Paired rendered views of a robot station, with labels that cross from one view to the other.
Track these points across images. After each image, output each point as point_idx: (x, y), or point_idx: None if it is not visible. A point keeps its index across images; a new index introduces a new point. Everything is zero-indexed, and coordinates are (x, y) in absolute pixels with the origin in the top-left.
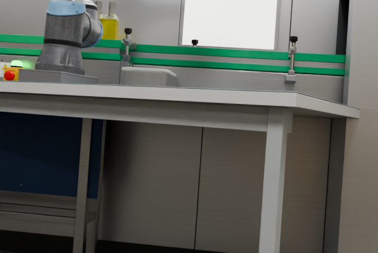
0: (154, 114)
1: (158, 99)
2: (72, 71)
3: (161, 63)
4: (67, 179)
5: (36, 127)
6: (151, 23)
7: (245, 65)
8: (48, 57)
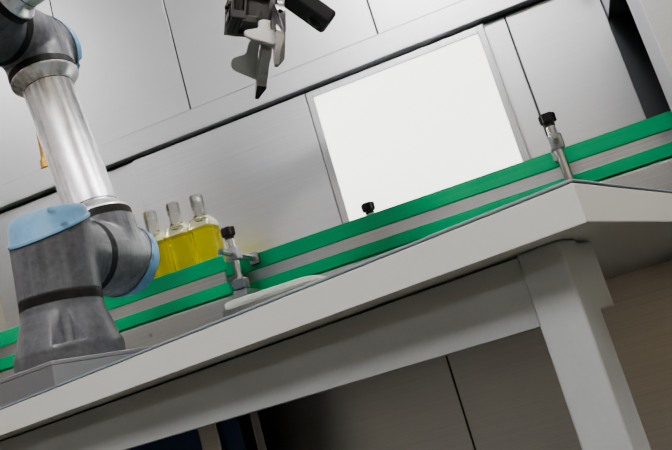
0: (260, 385)
1: (244, 345)
2: (87, 350)
3: (316, 269)
4: None
5: None
6: (282, 207)
7: (477, 211)
8: (27, 339)
